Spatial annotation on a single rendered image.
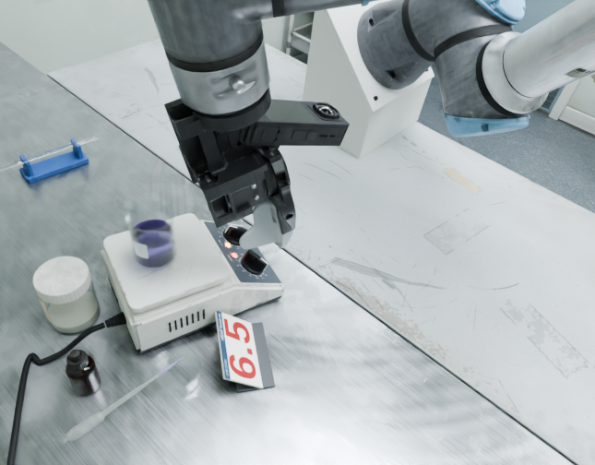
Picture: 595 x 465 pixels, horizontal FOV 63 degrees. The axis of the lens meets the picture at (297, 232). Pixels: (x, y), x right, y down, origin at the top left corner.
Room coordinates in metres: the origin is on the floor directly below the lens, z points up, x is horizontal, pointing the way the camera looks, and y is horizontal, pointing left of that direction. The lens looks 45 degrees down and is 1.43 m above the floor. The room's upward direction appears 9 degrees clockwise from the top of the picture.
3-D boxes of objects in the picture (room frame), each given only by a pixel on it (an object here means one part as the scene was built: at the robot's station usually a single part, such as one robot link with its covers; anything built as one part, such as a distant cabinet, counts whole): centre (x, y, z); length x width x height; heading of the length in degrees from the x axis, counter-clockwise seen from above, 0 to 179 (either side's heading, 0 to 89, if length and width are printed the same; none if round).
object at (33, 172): (0.59, 0.41, 0.92); 0.10 x 0.03 x 0.04; 139
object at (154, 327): (0.38, 0.13, 0.94); 0.22 x 0.13 x 0.08; 127
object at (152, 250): (0.37, 0.16, 1.02); 0.06 x 0.05 x 0.08; 14
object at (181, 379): (0.26, 0.11, 0.91); 0.06 x 0.06 x 0.02
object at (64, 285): (0.32, 0.26, 0.94); 0.06 x 0.06 x 0.08
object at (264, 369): (0.30, 0.04, 0.92); 0.09 x 0.06 x 0.04; 19
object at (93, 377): (0.24, 0.21, 0.93); 0.03 x 0.03 x 0.07
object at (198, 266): (0.37, 0.15, 0.98); 0.12 x 0.12 x 0.01; 37
